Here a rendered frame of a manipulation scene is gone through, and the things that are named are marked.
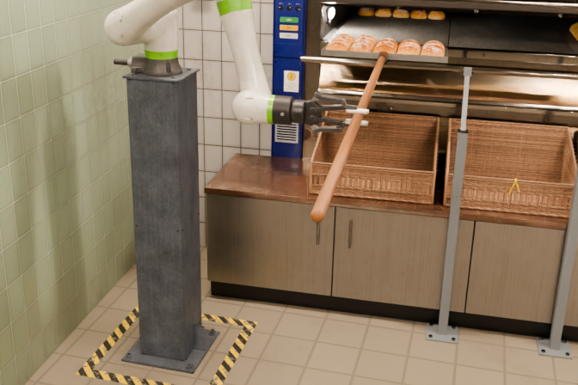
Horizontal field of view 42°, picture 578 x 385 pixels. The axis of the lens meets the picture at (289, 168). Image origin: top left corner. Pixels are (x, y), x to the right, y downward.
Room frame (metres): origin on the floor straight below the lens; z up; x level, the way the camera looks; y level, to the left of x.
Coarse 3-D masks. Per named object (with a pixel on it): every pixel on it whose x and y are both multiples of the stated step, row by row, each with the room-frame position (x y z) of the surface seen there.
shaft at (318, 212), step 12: (384, 60) 3.10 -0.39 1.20; (372, 72) 2.81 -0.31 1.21; (372, 84) 2.62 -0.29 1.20; (360, 120) 2.18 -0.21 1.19; (348, 132) 2.02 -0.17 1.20; (348, 144) 1.92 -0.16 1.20; (336, 156) 1.81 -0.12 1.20; (336, 168) 1.72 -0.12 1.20; (336, 180) 1.66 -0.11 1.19; (324, 192) 1.56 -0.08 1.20; (324, 204) 1.50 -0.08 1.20; (312, 216) 1.45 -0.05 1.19; (324, 216) 1.46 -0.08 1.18
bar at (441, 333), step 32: (352, 64) 3.22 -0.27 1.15; (384, 64) 3.19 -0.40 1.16; (416, 64) 3.16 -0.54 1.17; (448, 64) 3.15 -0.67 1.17; (576, 192) 2.80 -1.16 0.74; (448, 224) 2.91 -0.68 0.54; (576, 224) 2.79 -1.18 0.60; (448, 256) 2.90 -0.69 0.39; (448, 288) 2.89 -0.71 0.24; (544, 352) 2.77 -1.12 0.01
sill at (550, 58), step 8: (328, 40) 3.64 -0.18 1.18; (320, 48) 3.62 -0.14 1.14; (448, 48) 3.50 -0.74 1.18; (456, 48) 3.51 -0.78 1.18; (464, 48) 3.51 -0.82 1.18; (472, 48) 3.52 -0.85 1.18; (480, 48) 3.52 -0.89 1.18; (448, 56) 3.50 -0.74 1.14; (456, 56) 3.49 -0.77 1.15; (464, 56) 3.48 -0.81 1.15; (472, 56) 3.48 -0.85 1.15; (480, 56) 3.47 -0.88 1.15; (488, 56) 3.46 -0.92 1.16; (496, 56) 3.45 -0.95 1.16; (504, 56) 3.45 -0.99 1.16; (512, 56) 3.44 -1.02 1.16; (520, 56) 3.43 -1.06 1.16; (528, 56) 3.42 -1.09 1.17; (536, 56) 3.42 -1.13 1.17; (544, 56) 3.41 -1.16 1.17; (552, 56) 3.40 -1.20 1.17; (560, 56) 3.40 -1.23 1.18; (568, 56) 3.39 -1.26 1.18; (576, 56) 3.38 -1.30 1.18; (576, 64) 3.38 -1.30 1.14
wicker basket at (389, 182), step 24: (384, 120) 3.52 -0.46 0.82; (408, 120) 3.50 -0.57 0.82; (432, 120) 3.47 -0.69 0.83; (336, 144) 3.52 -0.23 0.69; (360, 144) 3.50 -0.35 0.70; (384, 144) 3.49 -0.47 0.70; (408, 144) 3.46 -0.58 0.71; (432, 144) 3.45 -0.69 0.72; (312, 168) 3.12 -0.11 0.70; (360, 168) 3.08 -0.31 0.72; (384, 168) 3.06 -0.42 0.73; (408, 168) 3.43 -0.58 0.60; (432, 168) 3.41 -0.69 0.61; (312, 192) 3.12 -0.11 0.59; (336, 192) 3.10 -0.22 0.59; (360, 192) 3.08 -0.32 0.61; (384, 192) 3.06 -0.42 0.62; (408, 192) 3.04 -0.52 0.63; (432, 192) 3.02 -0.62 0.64
